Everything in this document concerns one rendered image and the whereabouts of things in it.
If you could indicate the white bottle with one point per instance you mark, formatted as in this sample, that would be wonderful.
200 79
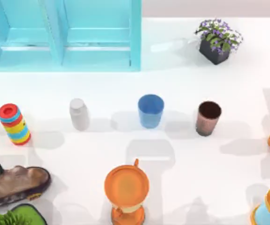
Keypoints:
79 114

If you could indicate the green plant in dark pot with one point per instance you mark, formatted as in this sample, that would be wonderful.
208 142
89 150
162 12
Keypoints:
19 215

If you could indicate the stack of coloured rings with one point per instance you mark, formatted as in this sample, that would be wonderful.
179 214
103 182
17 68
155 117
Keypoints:
14 124

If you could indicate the light blue rack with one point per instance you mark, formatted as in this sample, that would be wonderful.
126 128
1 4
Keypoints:
97 35

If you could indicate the purple flower plant pot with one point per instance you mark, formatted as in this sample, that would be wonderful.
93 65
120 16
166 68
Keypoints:
215 50

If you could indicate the brown cup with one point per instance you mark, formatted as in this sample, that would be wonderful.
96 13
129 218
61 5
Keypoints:
207 119

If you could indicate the brown shoe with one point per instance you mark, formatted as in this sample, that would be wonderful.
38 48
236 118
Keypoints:
12 185

